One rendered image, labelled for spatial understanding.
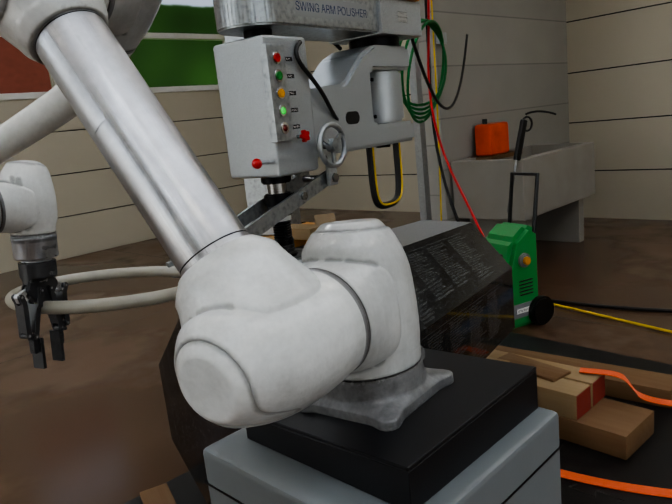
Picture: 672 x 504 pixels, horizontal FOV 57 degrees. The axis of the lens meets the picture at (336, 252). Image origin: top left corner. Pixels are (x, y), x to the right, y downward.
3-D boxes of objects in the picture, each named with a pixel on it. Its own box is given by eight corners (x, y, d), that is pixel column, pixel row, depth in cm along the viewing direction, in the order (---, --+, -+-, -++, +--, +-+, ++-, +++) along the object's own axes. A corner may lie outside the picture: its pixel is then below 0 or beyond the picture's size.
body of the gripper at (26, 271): (33, 263, 128) (39, 307, 130) (65, 256, 136) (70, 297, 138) (7, 262, 131) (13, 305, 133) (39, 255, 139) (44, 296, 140)
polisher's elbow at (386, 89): (348, 126, 249) (343, 76, 245) (374, 123, 264) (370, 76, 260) (388, 122, 237) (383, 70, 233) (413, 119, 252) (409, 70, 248)
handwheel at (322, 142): (328, 166, 213) (323, 122, 210) (351, 165, 207) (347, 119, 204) (300, 172, 202) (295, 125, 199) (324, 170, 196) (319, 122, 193)
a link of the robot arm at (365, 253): (442, 344, 95) (424, 204, 91) (383, 395, 81) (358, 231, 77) (355, 337, 105) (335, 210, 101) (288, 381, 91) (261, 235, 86)
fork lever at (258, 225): (301, 181, 228) (298, 169, 226) (343, 180, 216) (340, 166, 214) (164, 276, 181) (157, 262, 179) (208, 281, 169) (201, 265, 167)
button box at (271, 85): (288, 140, 192) (276, 45, 186) (294, 140, 190) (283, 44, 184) (270, 143, 186) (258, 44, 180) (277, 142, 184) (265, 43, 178)
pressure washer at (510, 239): (513, 308, 391) (506, 171, 373) (555, 321, 360) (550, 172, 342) (469, 321, 375) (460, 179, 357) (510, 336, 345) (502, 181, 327)
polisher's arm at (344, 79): (377, 167, 268) (367, 49, 258) (424, 164, 254) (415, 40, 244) (261, 193, 212) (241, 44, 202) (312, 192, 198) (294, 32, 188)
